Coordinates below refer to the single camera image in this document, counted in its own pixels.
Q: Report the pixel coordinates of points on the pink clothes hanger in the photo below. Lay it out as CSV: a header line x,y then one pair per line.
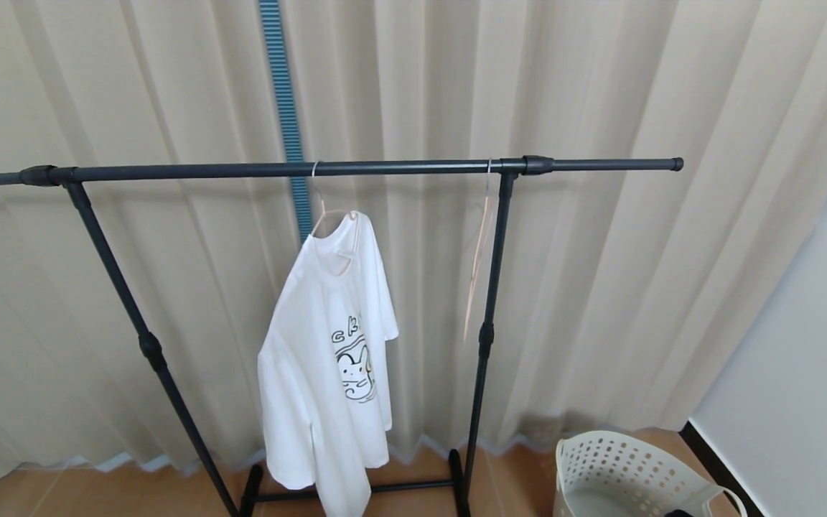
x,y
321,210
482,244

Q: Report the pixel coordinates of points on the white printed t-shirt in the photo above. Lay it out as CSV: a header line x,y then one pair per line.
x,y
313,359

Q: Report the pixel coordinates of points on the black garment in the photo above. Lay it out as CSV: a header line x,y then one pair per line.
x,y
678,513

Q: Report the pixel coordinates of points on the black clothes rack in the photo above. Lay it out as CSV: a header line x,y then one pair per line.
x,y
241,171

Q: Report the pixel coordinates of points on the white laundry basket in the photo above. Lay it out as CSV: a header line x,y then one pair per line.
x,y
600,467

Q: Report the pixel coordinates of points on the beige curtain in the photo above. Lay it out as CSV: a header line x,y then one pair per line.
x,y
600,86
97,72

